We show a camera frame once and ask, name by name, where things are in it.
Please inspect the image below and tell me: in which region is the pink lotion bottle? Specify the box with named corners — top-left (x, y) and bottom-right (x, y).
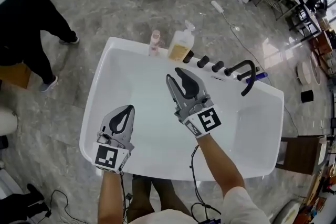
top-left (148, 30), bottom-right (161, 58)

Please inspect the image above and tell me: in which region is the wooden box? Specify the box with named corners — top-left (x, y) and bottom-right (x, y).
top-left (0, 62), bottom-right (32, 90)

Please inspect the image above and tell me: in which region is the round white basin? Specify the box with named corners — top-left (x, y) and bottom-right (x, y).
top-left (309, 52), bottom-right (325, 84)
top-left (296, 61), bottom-right (312, 84)

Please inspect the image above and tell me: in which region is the black floor cable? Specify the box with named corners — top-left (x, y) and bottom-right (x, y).
top-left (46, 189), bottom-right (90, 224)

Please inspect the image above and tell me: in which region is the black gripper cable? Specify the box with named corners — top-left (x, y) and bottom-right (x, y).
top-left (188, 144), bottom-right (223, 222)
top-left (119, 170), bottom-right (132, 218)

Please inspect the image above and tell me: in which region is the white floor cable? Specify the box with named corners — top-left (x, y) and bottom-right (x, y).
top-left (223, 12), bottom-right (274, 84)

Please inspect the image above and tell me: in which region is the white power strip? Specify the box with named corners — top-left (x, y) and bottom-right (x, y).
top-left (211, 0), bottom-right (225, 13)

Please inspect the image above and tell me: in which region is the black cylinder bin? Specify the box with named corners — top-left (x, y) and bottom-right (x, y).
top-left (300, 89), bottom-right (314, 103)

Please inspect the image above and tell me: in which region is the person's leg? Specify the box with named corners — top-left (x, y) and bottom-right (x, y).
top-left (127, 175), bottom-right (155, 224)
top-left (152, 179), bottom-right (192, 216)

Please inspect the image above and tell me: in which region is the person's white shirt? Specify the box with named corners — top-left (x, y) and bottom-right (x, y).
top-left (154, 186), bottom-right (271, 224)

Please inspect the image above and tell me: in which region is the person's right leg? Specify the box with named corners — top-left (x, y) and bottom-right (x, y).
top-left (152, 179), bottom-right (192, 216)

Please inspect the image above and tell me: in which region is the yellow pump soap bottle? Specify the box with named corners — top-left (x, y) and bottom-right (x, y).
top-left (167, 20), bottom-right (196, 62)

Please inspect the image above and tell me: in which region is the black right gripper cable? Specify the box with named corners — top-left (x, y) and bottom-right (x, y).
top-left (188, 144), bottom-right (223, 222)

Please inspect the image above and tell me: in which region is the white bathtub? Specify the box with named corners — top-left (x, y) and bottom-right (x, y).
top-left (79, 36), bottom-right (285, 182)

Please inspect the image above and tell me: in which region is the person's right forearm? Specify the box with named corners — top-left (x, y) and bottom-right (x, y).
top-left (196, 133), bottom-right (246, 199)

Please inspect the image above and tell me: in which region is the black hand shower handle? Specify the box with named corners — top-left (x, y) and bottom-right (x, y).
top-left (237, 72), bottom-right (254, 81)

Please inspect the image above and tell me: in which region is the person's left leg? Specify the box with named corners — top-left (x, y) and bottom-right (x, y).
top-left (127, 175), bottom-right (155, 224)

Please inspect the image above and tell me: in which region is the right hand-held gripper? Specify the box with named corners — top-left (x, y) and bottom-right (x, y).
top-left (165, 67), bottom-right (223, 138)

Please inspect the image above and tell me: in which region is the dark wooden vanity cabinet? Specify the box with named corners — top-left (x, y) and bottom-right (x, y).
top-left (275, 135), bottom-right (328, 175)

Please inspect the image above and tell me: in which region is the person's left forearm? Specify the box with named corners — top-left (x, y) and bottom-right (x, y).
top-left (97, 172), bottom-right (127, 224)

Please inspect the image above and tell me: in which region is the black faucet spout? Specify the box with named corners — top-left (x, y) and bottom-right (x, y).
top-left (224, 59), bottom-right (257, 97)

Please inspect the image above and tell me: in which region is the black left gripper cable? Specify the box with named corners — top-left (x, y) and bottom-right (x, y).
top-left (119, 170), bottom-right (132, 218)

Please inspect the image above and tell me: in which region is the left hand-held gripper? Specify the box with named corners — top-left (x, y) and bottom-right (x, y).
top-left (91, 104), bottom-right (137, 174)

